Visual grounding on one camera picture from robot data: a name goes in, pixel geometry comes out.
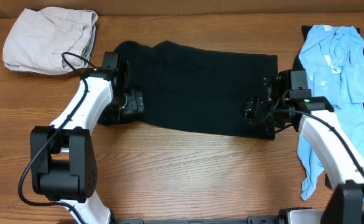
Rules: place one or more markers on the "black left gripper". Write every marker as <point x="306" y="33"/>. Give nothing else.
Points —
<point x="133" y="103"/>

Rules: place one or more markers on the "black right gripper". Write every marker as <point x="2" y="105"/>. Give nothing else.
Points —
<point x="254" y="109"/>

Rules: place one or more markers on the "black t-shirt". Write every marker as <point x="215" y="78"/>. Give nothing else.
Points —
<point x="196" y="90"/>

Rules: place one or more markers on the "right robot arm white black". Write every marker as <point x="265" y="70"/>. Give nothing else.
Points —
<point x="287" y="101"/>

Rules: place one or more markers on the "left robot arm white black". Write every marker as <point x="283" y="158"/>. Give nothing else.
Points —
<point x="62" y="159"/>

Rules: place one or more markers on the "grey folded garment under shorts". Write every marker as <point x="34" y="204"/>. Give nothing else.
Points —
<point x="89" y="47"/>

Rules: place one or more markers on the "light blue shirt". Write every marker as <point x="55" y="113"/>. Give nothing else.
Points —
<point x="340" y="93"/>

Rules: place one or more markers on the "beige folded shorts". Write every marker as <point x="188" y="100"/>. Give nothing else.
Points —
<point x="43" y="41"/>

